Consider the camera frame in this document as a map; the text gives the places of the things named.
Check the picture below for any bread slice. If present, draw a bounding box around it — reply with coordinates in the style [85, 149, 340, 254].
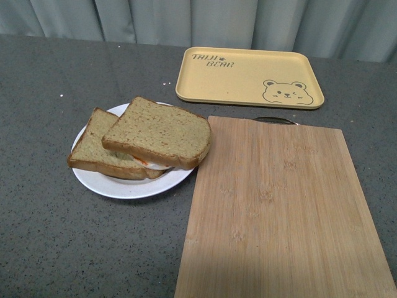
[102, 96, 212, 169]
[67, 108, 164, 180]

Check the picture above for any fried egg filling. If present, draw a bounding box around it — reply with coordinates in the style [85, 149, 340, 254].
[132, 155, 171, 171]

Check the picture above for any yellow bear tray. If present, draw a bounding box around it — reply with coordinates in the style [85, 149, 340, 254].
[176, 47, 324, 109]

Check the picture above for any wooden cutting board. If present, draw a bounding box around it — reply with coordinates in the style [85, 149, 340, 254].
[175, 116, 396, 297]

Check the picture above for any grey curtain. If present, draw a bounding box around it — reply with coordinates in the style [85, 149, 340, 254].
[1, 0, 396, 63]

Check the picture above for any black metal board handle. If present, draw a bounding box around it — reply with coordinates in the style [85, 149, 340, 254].
[254, 117, 298, 125]

